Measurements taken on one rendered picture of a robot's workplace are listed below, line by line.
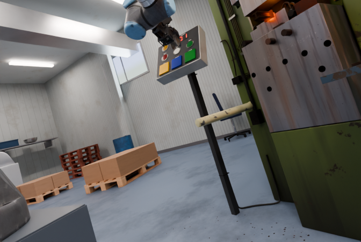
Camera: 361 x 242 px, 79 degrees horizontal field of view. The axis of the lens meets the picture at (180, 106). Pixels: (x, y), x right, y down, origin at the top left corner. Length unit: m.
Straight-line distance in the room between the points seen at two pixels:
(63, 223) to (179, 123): 5.55
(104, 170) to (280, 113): 3.09
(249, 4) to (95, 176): 3.38
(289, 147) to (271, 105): 0.21
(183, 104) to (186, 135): 0.79
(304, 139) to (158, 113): 5.22
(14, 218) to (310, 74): 0.98
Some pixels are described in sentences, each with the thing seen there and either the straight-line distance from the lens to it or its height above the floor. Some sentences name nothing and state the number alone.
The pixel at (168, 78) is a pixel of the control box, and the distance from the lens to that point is 1.42.
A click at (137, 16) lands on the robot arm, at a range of 0.96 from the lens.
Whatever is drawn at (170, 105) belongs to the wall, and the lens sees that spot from 5.84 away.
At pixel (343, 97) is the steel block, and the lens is 1.00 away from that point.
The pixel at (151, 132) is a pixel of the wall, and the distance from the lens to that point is 6.33.
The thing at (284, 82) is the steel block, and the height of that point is 0.68.
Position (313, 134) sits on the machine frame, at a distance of 1.08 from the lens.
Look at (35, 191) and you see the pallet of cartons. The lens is 5.33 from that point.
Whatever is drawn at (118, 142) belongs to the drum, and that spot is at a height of 0.64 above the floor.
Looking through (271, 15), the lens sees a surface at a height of 0.99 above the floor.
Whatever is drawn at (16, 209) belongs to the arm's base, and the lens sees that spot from 0.28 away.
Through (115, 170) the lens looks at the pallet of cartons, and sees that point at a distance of 3.62.
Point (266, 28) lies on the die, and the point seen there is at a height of 0.96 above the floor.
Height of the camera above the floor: 0.65
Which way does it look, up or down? 4 degrees up
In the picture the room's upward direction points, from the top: 17 degrees counter-clockwise
